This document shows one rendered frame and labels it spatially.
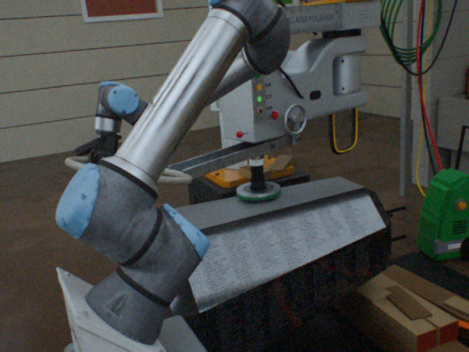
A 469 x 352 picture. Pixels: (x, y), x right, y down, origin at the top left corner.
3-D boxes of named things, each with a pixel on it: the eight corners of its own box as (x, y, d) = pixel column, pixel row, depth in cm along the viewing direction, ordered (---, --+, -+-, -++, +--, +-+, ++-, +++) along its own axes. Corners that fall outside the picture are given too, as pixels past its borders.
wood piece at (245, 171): (239, 174, 300) (238, 167, 298) (252, 171, 305) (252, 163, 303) (258, 181, 283) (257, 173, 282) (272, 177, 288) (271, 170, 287)
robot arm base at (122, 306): (165, 355, 112) (192, 317, 113) (97, 323, 102) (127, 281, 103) (138, 315, 128) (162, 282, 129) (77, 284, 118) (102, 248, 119)
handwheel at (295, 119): (294, 130, 243) (292, 100, 239) (309, 133, 236) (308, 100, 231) (271, 136, 234) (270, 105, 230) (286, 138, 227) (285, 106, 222)
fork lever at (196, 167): (276, 138, 260) (275, 128, 258) (304, 142, 245) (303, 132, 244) (165, 175, 219) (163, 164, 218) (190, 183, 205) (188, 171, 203)
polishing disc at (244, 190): (288, 191, 238) (287, 189, 238) (247, 200, 231) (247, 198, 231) (268, 180, 257) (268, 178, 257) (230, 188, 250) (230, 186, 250)
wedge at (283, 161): (279, 162, 321) (279, 154, 319) (294, 163, 316) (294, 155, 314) (267, 170, 304) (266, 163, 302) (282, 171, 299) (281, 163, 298)
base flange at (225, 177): (196, 171, 331) (195, 163, 330) (261, 158, 350) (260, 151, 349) (225, 189, 288) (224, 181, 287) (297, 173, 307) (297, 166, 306)
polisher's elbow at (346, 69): (319, 94, 269) (318, 56, 264) (331, 89, 285) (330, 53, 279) (354, 94, 260) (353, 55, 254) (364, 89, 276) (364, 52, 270)
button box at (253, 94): (262, 117, 224) (259, 52, 216) (267, 118, 222) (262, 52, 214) (249, 120, 219) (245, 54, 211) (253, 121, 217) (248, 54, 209)
